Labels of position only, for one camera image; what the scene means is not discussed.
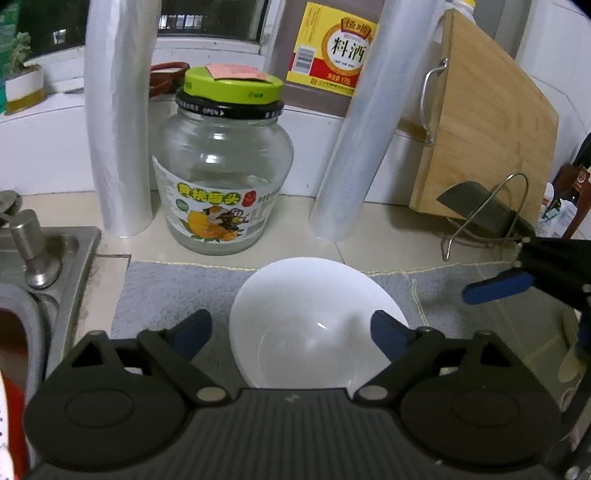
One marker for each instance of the red white drain basket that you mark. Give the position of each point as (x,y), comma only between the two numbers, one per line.
(11,406)

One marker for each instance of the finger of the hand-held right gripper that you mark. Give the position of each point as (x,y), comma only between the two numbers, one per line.
(496,287)

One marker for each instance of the short plastic wrap roll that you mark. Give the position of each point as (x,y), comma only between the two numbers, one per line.
(120,115)

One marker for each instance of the white red seasoning bag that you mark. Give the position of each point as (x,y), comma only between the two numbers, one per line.
(556,214)

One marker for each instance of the steel sink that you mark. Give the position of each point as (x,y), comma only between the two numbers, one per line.
(69,286)

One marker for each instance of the steel soap dispenser pump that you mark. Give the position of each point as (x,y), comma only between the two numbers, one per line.
(34,249)

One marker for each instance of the grey blue checked mat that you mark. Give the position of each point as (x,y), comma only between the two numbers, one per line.
(175,290)

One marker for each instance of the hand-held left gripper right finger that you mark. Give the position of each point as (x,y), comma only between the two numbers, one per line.
(390,334)

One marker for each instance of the bamboo cutting board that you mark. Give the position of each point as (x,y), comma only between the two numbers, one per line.
(489,129)

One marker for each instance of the small potted plant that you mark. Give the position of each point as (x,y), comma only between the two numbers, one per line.
(23,78)

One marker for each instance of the brown cooking wine jug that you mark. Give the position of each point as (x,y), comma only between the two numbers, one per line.
(323,46)

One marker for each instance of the tall plastic wrap roll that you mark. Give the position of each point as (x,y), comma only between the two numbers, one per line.
(369,138)

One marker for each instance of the dark window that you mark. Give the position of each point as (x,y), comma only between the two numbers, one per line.
(207,18)

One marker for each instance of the white bowl pink floral print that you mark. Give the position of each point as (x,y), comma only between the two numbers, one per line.
(304,323)

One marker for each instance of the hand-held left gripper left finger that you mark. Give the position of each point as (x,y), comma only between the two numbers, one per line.
(194,330)

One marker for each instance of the glass jar green lid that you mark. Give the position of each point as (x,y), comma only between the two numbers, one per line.
(221,166)

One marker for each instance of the dark round sink knob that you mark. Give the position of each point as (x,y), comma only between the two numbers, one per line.
(9,207)

